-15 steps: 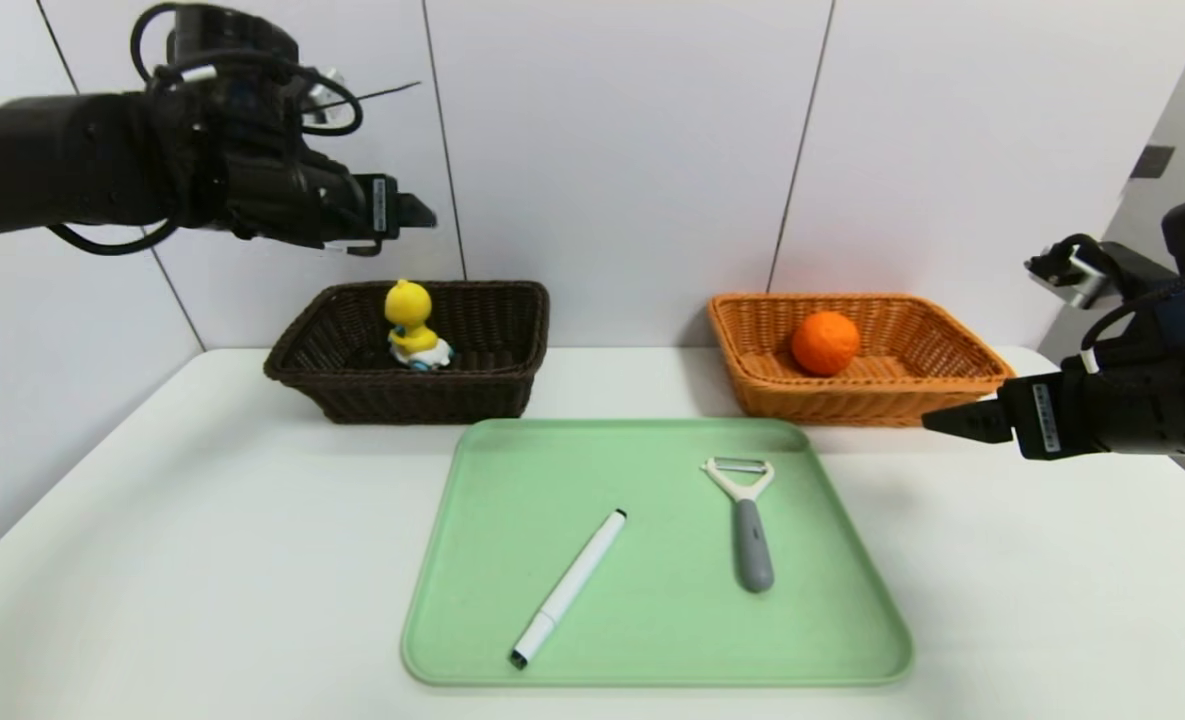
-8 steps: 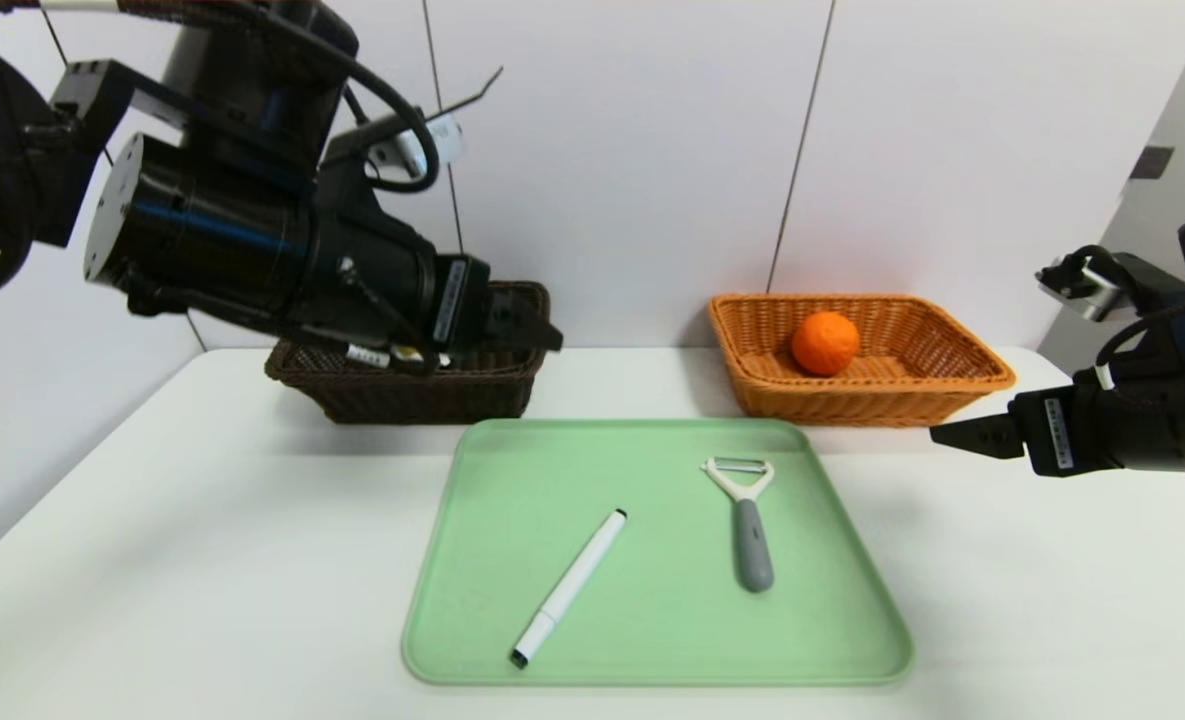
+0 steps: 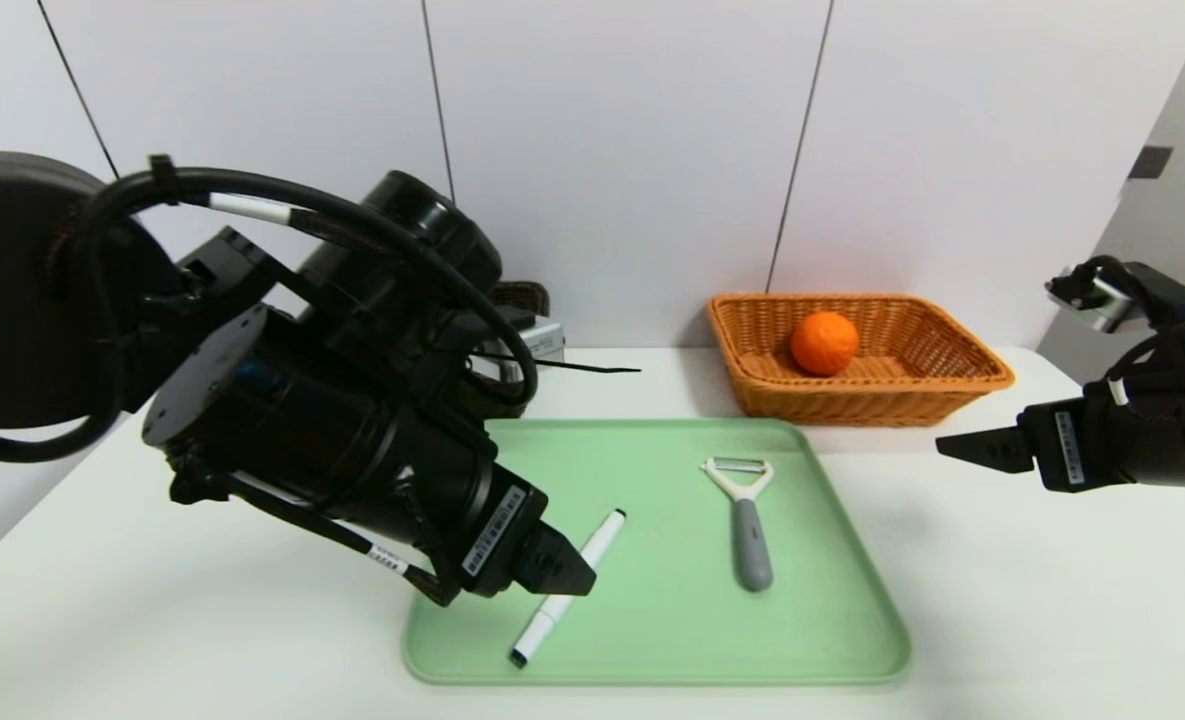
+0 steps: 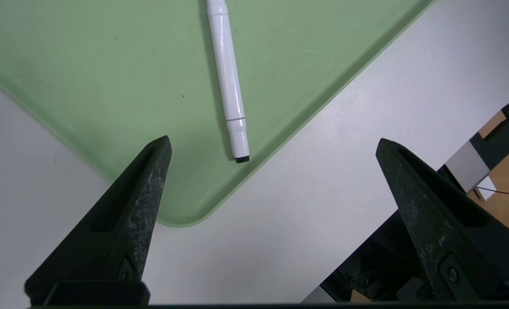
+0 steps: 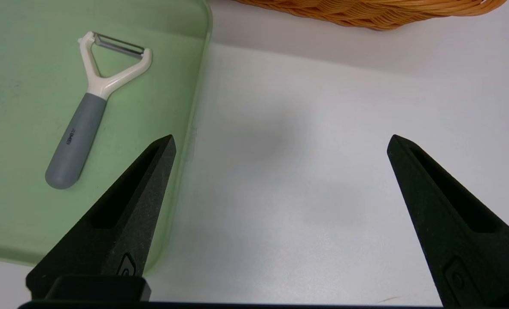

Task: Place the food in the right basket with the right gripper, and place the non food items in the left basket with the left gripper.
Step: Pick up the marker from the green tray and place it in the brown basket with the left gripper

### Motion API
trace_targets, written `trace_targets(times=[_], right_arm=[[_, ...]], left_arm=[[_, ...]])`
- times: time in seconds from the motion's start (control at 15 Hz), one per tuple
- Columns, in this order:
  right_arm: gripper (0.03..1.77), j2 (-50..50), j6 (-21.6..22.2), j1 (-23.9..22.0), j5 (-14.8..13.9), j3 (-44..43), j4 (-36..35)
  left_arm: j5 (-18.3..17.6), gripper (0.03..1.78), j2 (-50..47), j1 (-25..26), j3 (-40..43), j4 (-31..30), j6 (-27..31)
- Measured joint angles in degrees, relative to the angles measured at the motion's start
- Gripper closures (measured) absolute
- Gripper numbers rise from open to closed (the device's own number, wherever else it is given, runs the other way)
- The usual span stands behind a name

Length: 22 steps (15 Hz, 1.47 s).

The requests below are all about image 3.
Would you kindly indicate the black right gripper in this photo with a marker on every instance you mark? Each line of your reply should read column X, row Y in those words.
column 1064, row 447

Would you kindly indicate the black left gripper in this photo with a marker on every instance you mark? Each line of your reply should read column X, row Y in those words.
column 498, row 530

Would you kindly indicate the white marker pen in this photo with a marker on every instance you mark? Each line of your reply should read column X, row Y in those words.
column 607, row 530

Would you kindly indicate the orange fruit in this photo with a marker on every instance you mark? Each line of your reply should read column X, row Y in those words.
column 824, row 343

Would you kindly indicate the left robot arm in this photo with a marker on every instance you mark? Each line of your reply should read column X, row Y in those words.
column 12, row 300

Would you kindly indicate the orange wicker basket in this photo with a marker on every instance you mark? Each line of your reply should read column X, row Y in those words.
column 912, row 390

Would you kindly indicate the dark brown wicker basket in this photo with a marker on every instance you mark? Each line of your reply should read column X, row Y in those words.
column 524, row 298

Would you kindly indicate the light green plastic tray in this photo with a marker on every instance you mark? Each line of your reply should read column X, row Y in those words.
column 702, row 630

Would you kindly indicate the thin black zip tie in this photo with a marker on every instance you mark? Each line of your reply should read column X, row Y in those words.
column 592, row 368

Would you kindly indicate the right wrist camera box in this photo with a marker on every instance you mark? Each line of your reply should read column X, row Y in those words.
column 1102, row 305

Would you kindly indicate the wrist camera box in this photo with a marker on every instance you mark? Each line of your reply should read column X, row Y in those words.
column 547, row 340
column 1102, row 305

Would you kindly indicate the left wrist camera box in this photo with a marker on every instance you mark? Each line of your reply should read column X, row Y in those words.
column 547, row 340

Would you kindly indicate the small black wall fixture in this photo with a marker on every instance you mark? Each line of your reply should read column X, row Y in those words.
column 1150, row 163

